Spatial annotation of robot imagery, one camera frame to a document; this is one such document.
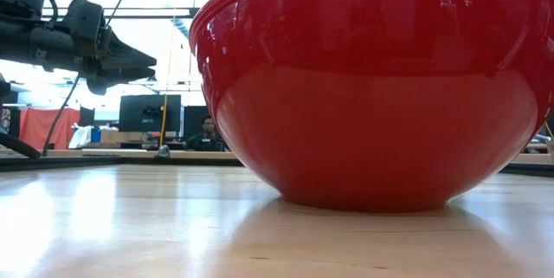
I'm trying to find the orange cloth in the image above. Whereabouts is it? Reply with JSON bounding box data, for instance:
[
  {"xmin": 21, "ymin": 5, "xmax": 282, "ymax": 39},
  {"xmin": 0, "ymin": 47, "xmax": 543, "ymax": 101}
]
[{"xmin": 19, "ymin": 107, "xmax": 81, "ymax": 151}]

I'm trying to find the yellow pole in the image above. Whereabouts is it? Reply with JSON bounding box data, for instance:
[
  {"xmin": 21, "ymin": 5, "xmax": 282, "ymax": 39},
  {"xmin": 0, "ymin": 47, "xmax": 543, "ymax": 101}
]
[{"xmin": 159, "ymin": 94, "xmax": 170, "ymax": 147}]

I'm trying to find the large red bowl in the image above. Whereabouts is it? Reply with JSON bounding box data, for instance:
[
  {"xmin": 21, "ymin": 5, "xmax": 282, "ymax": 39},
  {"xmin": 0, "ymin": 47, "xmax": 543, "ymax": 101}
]
[{"xmin": 189, "ymin": 0, "xmax": 554, "ymax": 213}]

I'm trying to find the white cloth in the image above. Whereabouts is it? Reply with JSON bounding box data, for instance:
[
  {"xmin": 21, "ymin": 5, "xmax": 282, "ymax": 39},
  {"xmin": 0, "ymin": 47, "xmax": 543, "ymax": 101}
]
[{"xmin": 68, "ymin": 125, "xmax": 93, "ymax": 150}]

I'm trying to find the black hanging cable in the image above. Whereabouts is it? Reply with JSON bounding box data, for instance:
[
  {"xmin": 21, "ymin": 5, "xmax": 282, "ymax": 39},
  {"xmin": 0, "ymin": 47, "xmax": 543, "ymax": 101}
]
[{"xmin": 41, "ymin": 74, "xmax": 81, "ymax": 158}]

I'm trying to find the overhead black frame bar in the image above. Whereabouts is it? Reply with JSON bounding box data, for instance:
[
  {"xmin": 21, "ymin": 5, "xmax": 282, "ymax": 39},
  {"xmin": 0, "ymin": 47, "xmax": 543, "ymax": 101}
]
[{"xmin": 42, "ymin": 6, "xmax": 201, "ymax": 21}]

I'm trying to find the small dark monitor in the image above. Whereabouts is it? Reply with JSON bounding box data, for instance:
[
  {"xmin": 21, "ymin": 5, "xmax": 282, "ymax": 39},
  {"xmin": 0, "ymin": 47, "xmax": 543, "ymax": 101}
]
[{"xmin": 183, "ymin": 105, "xmax": 214, "ymax": 140}]

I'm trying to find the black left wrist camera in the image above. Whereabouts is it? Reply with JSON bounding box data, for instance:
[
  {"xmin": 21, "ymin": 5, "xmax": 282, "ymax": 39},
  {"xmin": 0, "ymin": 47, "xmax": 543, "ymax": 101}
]
[{"xmin": 63, "ymin": 0, "xmax": 106, "ymax": 44}]

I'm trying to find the long black table edge rail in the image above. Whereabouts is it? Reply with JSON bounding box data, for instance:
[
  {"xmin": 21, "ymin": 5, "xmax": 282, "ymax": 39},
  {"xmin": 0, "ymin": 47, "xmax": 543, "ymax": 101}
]
[{"xmin": 0, "ymin": 155, "xmax": 244, "ymax": 168}]

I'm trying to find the cardboard box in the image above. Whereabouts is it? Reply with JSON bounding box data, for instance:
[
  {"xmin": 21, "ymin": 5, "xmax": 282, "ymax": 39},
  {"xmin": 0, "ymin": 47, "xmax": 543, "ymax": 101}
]
[{"xmin": 100, "ymin": 128, "xmax": 145, "ymax": 145}]

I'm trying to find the person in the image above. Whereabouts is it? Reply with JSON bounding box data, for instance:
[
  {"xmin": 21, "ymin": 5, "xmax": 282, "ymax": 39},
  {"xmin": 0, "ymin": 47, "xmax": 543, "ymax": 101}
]
[{"xmin": 185, "ymin": 114, "xmax": 229, "ymax": 152}]

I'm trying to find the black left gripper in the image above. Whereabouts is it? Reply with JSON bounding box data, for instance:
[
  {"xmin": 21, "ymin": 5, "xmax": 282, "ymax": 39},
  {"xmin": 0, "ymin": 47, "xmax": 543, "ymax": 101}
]
[{"xmin": 42, "ymin": 25, "xmax": 158, "ymax": 96}]

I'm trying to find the thin black zip tie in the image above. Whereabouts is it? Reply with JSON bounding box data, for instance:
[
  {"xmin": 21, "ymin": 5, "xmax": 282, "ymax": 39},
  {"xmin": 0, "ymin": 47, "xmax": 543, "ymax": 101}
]
[{"xmin": 105, "ymin": 0, "xmax": 134, "ymax": 29}]

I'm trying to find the black slanted base bar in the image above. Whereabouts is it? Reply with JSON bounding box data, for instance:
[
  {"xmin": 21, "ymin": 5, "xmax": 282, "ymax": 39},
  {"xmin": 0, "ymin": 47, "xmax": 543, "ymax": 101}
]
[{"xmin": 0, "ymin": 132, "xmax": 42, "ymax": 160}]

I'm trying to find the large dark monitor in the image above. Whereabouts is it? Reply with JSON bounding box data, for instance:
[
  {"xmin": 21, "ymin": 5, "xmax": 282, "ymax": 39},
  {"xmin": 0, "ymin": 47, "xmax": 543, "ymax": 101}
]
[{"xmin": 119, "ymin": 94, "xmax": 183, "ymax": 133}]

